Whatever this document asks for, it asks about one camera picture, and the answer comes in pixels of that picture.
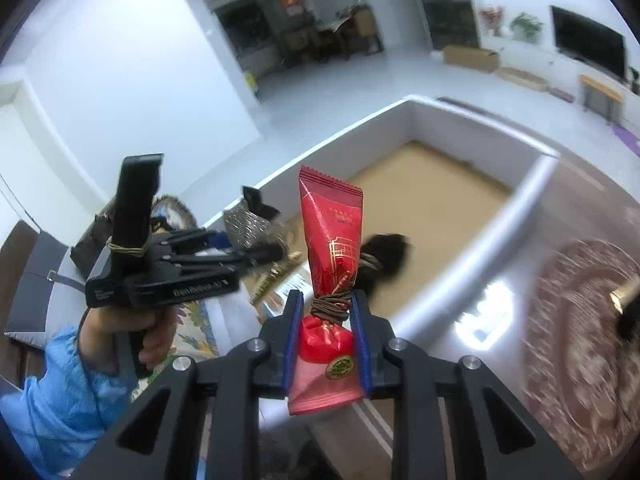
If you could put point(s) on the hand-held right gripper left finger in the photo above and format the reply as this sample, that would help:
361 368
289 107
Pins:
292 347

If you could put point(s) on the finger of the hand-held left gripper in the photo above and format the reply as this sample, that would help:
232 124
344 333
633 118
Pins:
195 241
225 265

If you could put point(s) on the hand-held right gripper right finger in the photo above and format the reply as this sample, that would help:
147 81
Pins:
361 347

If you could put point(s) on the red candy packet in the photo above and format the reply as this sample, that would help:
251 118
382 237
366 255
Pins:
330 230

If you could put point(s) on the white storage box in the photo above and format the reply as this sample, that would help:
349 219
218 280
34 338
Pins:
425 185

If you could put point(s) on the person's left hand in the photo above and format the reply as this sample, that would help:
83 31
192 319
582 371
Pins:
102 335

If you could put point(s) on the floral cloth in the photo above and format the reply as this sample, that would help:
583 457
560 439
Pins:
190 330

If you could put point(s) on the black fluffy scrunchie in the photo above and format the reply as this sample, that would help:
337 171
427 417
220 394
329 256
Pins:
387 260

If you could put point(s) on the grey chair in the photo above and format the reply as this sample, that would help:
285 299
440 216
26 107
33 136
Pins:
40 285

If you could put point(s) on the round patterned brown mat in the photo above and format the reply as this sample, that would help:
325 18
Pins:
575 360

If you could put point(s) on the dining table with chairs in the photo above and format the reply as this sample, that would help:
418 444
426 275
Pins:
335 32

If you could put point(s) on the gold object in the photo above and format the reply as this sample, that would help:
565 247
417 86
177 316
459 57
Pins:
626 294

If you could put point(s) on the black object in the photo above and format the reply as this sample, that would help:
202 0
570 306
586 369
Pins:
631 322

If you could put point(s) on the cardboard box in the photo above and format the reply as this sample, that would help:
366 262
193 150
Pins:
472 58

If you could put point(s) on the purple mat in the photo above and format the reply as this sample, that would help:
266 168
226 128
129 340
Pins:
629 140

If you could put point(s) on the dark tall shelf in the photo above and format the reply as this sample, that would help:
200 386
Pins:
442 2

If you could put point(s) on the small wood-topped table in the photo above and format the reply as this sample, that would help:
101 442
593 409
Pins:
600 95

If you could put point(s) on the red flower bouquet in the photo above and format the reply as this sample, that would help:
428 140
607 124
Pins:
491 19

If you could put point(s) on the green potted plant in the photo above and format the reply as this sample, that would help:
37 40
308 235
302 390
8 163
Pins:
526 27

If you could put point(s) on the black television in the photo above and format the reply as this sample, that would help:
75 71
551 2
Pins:
590 42

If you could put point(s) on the red wall sign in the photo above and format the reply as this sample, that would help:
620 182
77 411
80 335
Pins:
294 4

